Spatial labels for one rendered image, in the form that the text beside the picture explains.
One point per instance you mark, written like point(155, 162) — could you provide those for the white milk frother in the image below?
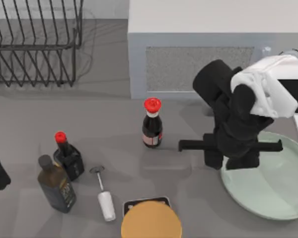
point(106, 202)

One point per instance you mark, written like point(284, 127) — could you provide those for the pale green plate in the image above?
point(268, 193)

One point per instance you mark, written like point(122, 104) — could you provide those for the dark bottle grey cap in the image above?
point(58, 191)

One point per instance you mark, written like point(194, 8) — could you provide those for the square dark bottle red cap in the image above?
point(70, 161)

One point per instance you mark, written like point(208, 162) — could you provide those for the black jar tan lid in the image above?
point(151, 220)

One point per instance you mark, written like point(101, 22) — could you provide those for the round dark bottle red cap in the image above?
point(152, 131)

